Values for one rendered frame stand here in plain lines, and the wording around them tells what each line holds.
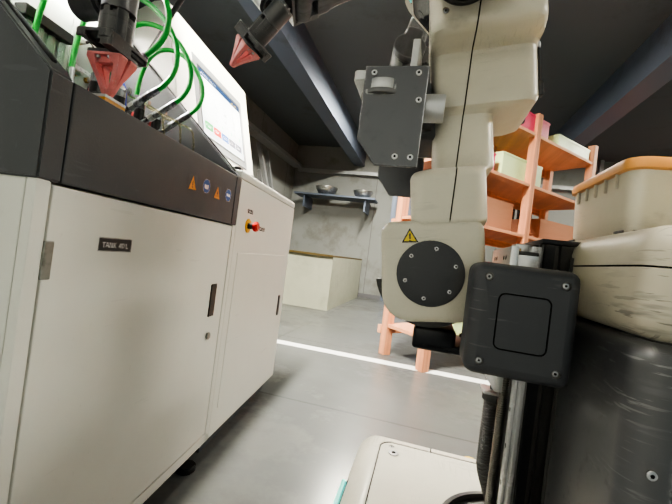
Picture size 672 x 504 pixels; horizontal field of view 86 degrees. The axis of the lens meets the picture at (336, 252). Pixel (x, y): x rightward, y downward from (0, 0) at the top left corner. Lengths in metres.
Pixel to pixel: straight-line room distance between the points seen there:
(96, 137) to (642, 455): 0.86
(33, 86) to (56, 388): 0.47
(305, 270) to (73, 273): 4.23
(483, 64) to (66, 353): 0.84
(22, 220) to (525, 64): 0.80
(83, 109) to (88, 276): 0.28
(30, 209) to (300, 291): 4.36
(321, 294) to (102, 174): 4.19
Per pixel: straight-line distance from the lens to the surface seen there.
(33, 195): 0.69
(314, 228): 7.31
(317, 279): 4.81
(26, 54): 0.76
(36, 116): 0.71
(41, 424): 0.80
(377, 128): 0.61
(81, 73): 1.50
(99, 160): 0.77
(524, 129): 3.52
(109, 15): 0.85
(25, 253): 0.69
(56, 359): 0.77
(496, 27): 0.69
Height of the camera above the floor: 0.73
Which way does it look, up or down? 1 degrees up
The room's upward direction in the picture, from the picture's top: 7 degrees clockwise
